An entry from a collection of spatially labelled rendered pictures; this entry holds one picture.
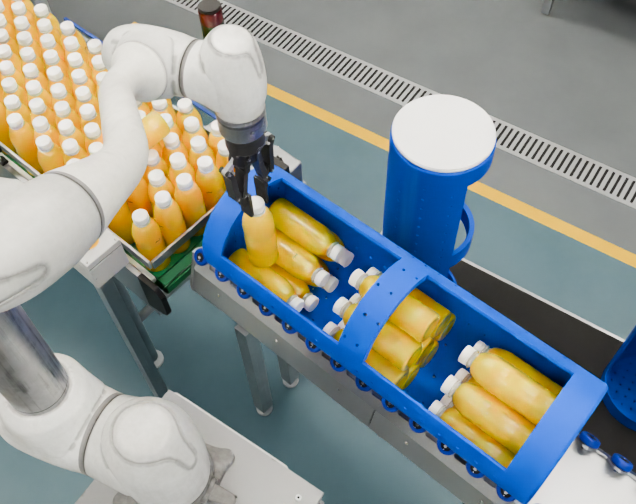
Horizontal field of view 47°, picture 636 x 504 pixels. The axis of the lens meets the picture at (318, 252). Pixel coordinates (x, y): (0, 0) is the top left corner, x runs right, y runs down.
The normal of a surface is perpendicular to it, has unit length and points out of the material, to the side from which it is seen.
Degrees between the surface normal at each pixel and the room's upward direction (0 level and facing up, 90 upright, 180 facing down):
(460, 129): 0
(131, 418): 10
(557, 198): 0
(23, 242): 48
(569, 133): 0
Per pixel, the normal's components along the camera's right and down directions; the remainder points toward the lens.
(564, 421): -0.15, -0.42
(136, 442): 0.07, -0.53
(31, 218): 0.59, -0.50
